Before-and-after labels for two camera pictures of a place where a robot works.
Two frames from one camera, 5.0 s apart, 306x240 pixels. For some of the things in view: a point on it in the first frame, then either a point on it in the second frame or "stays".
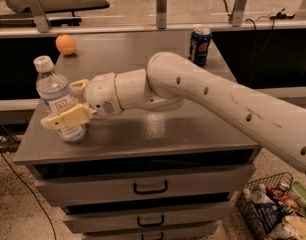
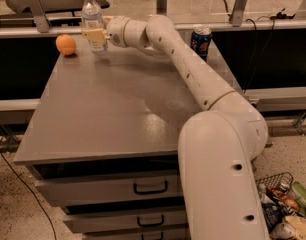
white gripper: (101, 95) -> (115, 30)
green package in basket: (303, 198) stays
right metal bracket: (235, 18) stays
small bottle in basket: (261, 196) stays
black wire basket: (266, 202) stays
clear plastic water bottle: (56, 95) -> (92, 18)
